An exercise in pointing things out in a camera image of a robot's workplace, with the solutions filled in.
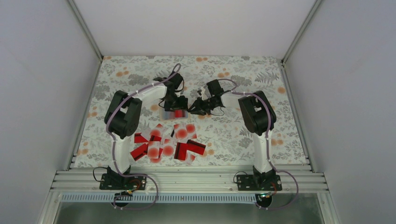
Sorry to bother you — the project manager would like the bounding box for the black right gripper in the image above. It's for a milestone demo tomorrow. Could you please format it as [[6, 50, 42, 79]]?
[[188, 96, 218, 116]]

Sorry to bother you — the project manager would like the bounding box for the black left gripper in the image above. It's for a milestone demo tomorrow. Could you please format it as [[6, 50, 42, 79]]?
[[164, 93, 188, 112]]

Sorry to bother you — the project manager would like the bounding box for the red card with black stripe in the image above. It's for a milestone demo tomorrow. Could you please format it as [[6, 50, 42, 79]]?
[[174, 110, 184, 119]]

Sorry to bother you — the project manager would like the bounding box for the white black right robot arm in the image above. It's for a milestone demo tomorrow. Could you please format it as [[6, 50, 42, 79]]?
[[188, 79, 276, 190]]

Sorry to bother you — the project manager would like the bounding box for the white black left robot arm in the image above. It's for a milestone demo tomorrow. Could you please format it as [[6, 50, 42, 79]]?
[[105, 72, 188, 189]]

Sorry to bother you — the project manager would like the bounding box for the pile of red white cards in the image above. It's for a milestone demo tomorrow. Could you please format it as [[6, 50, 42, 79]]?
[[130, 123, 207, 165]]

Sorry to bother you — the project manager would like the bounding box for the floral patterned table mat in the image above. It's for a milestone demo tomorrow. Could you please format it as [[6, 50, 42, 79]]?
[[75, 56, 306, 168]]

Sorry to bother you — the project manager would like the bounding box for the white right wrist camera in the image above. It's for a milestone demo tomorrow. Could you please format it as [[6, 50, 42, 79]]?
[[197, 88, 209, 100]]

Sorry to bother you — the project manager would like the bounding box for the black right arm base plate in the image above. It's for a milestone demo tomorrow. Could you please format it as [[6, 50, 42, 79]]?
[[235, 175, 283, 191]]

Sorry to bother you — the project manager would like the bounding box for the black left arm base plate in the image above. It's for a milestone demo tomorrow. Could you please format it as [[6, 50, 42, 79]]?
[[99, 174, 147, 190]]

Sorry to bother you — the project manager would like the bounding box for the slotted grey cable duct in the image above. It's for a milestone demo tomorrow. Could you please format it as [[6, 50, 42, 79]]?
[[60, 192, 269, 204]]

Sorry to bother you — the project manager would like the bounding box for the aluminium rail frame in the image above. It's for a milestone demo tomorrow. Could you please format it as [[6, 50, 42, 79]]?
[[39, 0, 339, 224]]

